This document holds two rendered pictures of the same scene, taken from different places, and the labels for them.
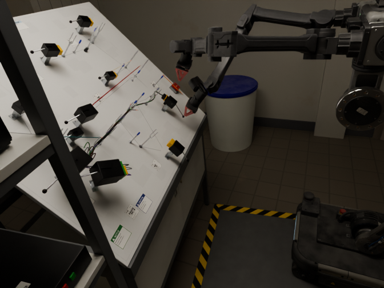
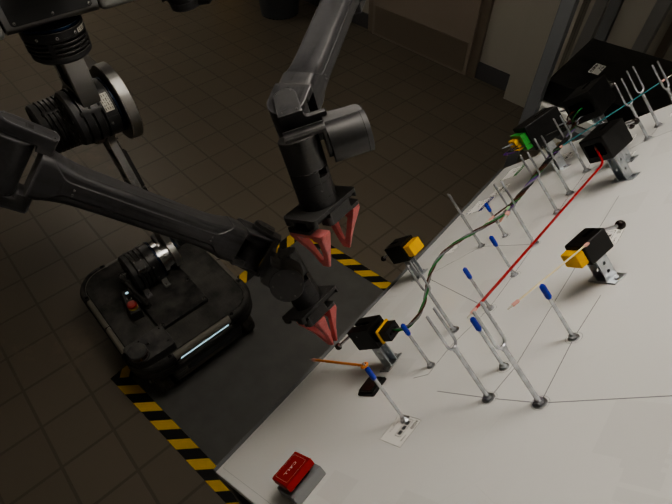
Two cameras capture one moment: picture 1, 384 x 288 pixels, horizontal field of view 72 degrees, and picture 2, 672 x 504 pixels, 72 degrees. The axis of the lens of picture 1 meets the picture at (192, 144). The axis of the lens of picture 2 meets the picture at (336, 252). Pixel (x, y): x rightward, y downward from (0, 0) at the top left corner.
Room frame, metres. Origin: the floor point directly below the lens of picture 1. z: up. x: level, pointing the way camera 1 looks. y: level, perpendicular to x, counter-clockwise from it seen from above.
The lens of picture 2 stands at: (1.84, 0.18, 1.80)
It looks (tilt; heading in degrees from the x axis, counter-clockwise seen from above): 49 degrees down; 201
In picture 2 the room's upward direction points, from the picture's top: straight up
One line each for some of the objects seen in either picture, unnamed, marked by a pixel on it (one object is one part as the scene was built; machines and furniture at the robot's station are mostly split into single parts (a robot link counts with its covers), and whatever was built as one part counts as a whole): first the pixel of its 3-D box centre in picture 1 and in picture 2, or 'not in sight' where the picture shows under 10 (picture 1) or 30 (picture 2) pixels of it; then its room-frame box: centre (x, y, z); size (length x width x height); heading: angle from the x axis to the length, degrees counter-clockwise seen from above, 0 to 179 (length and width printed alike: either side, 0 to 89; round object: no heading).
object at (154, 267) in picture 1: (162, 240); not in sight; (0.88, 0.21, 0.60); 0.55 x 0.02 x 0.39; 160
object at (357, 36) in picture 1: (351, 43); not in sight; (0.90, -0.57, 1.45); 0.09 x 0.08 x 0.12; 153
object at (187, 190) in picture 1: (192, 171); not in sight; (1.40, 0.02, 0.60); 0.55 x 0.03 x 0.39; 160
